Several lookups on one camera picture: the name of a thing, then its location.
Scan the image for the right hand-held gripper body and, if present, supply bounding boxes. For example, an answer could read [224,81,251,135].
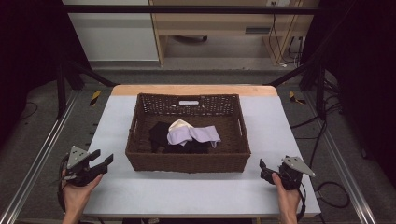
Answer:
[277,155,317,191]

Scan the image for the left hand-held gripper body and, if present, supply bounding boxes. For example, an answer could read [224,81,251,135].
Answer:
[64,145,108,188]

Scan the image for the person's right hand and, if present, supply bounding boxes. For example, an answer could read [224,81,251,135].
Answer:
[271,172,302,217]

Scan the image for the person's left hand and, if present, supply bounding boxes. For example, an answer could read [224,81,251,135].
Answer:
[61,169,104,217]

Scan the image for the yellow black floor tape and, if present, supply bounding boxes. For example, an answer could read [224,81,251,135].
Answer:
[89,90,103,107]
[289,91,308,105]

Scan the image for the black cloth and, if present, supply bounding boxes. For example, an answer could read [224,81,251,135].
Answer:
[148,120,211,155]

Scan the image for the lavender cloth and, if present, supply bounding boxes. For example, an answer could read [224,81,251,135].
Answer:
[166,125,222,149]

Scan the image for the black metal stand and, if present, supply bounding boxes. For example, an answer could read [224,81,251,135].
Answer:
[263,57,329,121]
[55,59,118,119]

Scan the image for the brown woven basket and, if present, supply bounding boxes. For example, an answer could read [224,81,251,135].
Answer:
[124,92,252,174]

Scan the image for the cream cloth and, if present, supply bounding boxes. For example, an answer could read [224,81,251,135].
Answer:
[168,119,195,133]

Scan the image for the pale grey table mat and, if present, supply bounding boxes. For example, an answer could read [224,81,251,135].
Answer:
[82,94,322,217]

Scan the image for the black curtain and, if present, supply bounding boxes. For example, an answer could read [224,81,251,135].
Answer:
[300,0,396,180]
[0,0,92,147]

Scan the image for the white cabinet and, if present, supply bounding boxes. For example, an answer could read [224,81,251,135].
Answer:
[61,0,161,63]

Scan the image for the light wooden desk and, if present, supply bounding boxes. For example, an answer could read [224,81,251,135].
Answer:
[148,0,322,67]

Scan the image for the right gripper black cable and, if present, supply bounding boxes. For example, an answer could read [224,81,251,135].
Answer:
[295,182,308,222]

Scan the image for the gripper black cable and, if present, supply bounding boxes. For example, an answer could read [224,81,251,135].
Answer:
[56,154,70,214]
[295,182,308,222]

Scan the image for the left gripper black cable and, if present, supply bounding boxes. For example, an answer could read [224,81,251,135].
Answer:
[56,154,70,214]

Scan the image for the aluminium floor rail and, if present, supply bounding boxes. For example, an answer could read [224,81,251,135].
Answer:
[0,89,80,224]
[303,91,378,224]

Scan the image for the black floor cable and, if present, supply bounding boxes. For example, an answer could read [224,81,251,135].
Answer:
[290,102,351,209]

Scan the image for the black cables under desk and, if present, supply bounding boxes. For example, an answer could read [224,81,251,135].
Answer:
[268,1,304,68]

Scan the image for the black horizontal frame bar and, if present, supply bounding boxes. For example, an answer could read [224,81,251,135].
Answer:
[61,4,323,16]

